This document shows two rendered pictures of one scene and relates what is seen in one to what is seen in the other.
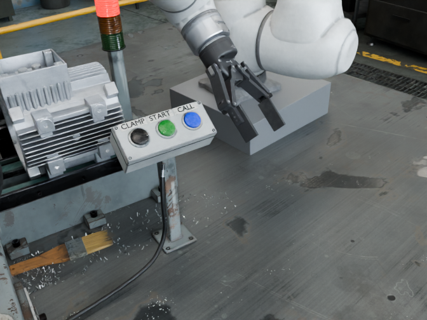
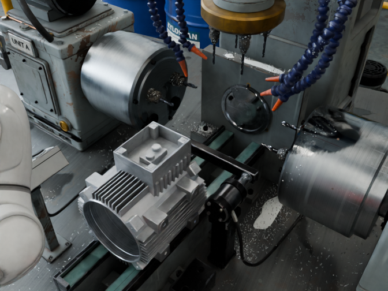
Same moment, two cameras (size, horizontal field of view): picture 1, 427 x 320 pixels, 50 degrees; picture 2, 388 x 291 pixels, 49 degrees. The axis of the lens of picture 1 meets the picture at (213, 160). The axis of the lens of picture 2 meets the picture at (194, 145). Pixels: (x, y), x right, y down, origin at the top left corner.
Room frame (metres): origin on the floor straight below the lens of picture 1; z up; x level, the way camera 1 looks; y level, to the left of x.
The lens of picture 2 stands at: (1.43, 0.16, 1.70)
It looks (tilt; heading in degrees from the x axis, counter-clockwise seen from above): 41 degrees down; 157
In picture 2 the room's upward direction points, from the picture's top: straight up
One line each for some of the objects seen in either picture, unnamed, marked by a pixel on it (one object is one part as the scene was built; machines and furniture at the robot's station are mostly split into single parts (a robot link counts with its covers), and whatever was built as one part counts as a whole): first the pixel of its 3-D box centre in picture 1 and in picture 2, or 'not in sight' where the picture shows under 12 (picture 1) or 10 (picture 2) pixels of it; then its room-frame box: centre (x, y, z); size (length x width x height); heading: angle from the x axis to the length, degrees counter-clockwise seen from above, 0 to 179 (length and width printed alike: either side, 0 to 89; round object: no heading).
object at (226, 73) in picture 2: not in sight; (254, 112); (0.60, 0.71, 0.97); 0.30 x 0.11 x 0.34; 30
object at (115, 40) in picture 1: (112, 39); not in sight; (1.21, 0.26, 1.05); 0.06 x 0.06 x 0.04
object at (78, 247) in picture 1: (60, 253); not in sight; (0.66, 0.31, 0.80); 0.21 x 0.05 x 0.01; 116
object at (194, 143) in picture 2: not in sight; (209, 155); (0.76, 0.49, 1.01); 0.26 x 0.04 x 0.03; 30
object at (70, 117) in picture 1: (63, 119); (144, 201); (0.83, 0.30, 1.02); 0.20 x 0.19 x 0.19; 121
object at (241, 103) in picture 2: not in sight; (244, 110); (0.63, 0.65, 1.02); 0.15 x 0.02 x 0.15; 30
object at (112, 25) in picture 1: (109, 22); not in sight; (1.21, 0.26, 1.10); 0.06 x 0.06 x 0.04
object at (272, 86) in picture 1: (234, 75); not in sight; (1.24, -0.07, 0.92); 0.22 x 0.18 x 0.06; 30
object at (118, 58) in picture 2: not in sight; (123, 75); (0.37, 0.39, 1.04); 0.37 x 0.25 x 0.25; 30
